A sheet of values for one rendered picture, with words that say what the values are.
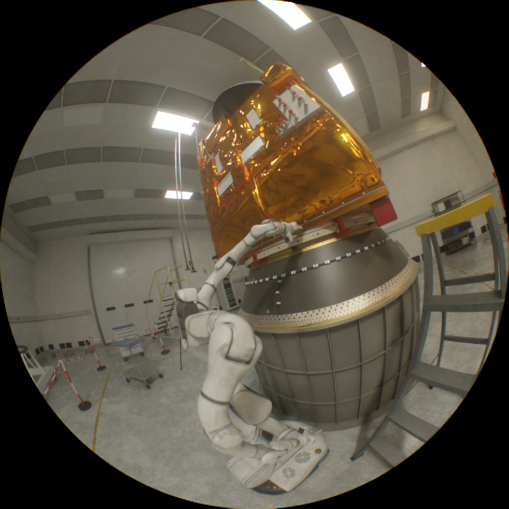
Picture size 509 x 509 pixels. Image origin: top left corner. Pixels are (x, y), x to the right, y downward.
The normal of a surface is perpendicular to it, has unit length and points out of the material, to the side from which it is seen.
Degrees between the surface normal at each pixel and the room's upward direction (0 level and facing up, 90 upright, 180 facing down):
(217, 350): 62
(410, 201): 90
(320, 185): 91
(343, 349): 90
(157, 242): 90
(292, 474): 38
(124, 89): 180
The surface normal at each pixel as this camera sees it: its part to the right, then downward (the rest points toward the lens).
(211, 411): 0.15, -0.43
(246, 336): 0.67, -0.55
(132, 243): 0.66, -0.29
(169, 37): 0.27, 0.95
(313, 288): -0.54, -0.43
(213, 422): 0.40, -0.25
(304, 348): -0.56, 0.04
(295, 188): -0.74, 0.13
